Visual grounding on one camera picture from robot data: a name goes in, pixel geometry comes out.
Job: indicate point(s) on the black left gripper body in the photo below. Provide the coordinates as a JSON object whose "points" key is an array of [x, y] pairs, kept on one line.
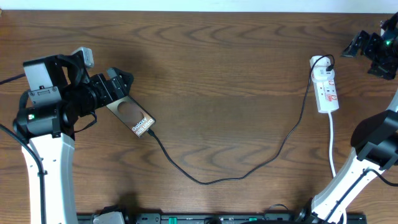
{"points": [[101, 89]]}

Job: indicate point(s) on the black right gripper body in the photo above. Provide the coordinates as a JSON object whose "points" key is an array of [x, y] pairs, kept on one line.
{"points": [[384, 54]]}

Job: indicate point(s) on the bronze Galaxy smartphone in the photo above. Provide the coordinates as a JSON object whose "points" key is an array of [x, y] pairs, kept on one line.
{"points": [[132, 114]]}

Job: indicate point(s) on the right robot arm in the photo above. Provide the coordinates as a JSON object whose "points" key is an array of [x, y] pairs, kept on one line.
{"points": [[373, 142]]}

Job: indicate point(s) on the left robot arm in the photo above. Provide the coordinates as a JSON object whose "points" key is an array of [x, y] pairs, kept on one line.
{"points": [[61, 92]]}

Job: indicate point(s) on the white power strip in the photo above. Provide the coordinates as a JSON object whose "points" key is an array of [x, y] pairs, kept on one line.
{"points": [[322, 76]]}

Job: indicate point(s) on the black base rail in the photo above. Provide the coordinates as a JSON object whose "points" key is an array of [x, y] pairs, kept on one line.
{"points": [[156, 218]]}

